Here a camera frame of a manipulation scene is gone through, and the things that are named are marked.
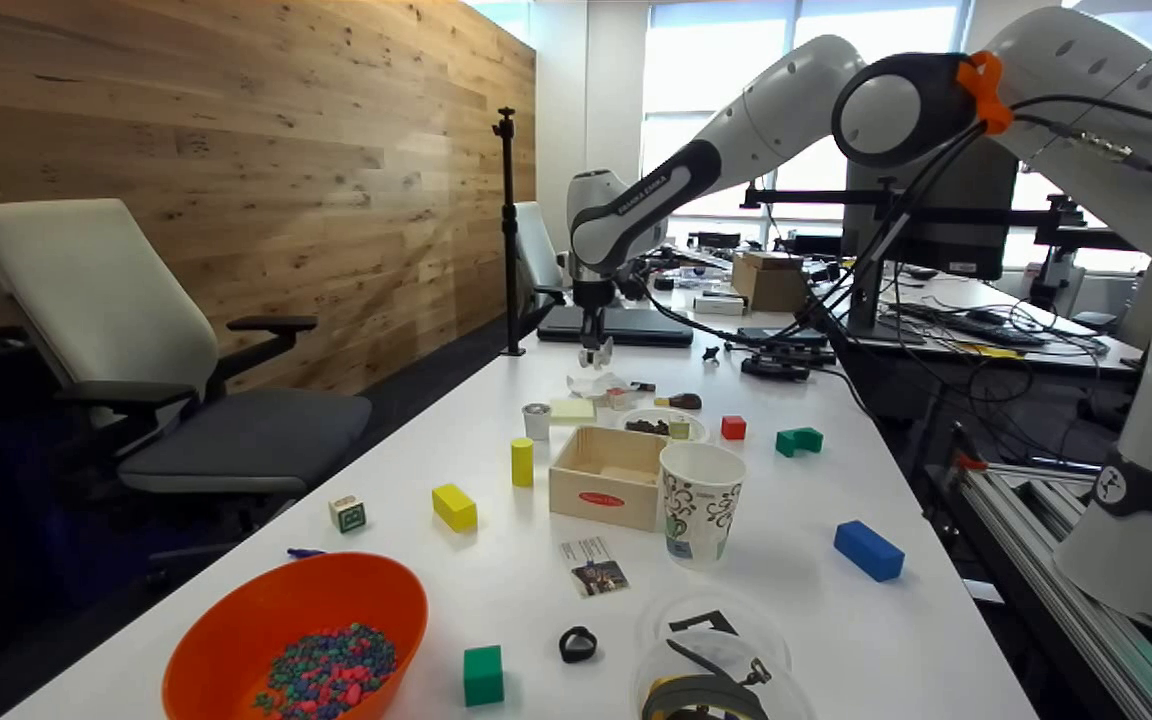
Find blue rectangular block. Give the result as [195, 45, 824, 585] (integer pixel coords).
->
[831, 515, 908, 585]

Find pale yellow sponge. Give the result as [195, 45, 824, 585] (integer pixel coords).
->
[547, 396, 599, 427]

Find dark closed laptop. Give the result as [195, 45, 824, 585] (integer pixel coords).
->
[532, 305, 696, 351]

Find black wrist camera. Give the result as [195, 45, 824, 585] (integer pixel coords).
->
[613, 259, 655, 305]

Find yellow rectangular block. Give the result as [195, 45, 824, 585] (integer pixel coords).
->
[427, 482, 485, 536]

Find patterned paper cup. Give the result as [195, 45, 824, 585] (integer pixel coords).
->
[655, 441, 749, 564]

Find open wooden box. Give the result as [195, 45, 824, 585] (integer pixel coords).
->
[546, 420, 672, 536]

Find grey office chair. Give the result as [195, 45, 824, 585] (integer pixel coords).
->
[0, 195, 378, 506]

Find orange plastic cable clamp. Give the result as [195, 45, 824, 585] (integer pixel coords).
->
[957, 48, 1015, 137]

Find orange plastic bowl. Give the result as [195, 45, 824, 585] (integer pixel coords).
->
[158, 550, 434, 720]

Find black computer monitor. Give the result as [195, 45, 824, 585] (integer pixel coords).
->
[846, 133, 1021, 282]

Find aluminium mounting rail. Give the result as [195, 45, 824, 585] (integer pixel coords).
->
[953, 457, 1152, 720]

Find brown cardboard box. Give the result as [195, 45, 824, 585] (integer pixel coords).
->
[730, 248, 813, 318]

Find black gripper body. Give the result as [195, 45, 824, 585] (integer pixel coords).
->
[571, 266, 624, 324]

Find small photo card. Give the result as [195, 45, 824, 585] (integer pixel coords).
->
[561, 534, 632, 600]

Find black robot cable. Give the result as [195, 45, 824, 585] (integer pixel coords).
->
[641, 111, 1152, 358]

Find green arch block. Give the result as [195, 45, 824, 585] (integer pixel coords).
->
[771, 423, 828, 459]

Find yellow cylinder block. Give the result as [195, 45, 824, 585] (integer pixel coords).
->
[510, 438, 541, 493]

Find black binder clip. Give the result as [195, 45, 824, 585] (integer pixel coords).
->
[556, 619, 605, 670]

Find small green cube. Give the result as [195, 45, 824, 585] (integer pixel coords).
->
[462, 642, 510, 708]

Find black camera tripod pole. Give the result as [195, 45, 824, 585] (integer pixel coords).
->
[490, 105, 530, 362]

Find black keyboard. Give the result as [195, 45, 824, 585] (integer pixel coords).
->
[921, 309, 1051, 351]

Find cluttered side desk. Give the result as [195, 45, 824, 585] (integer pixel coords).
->
[813, 258, 1147, 378]

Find paper plate with coffee beans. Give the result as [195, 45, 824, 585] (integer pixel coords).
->
[620, 409, 713, 447]

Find white paper towels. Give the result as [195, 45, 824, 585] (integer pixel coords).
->
[576, 340, 644, 409]

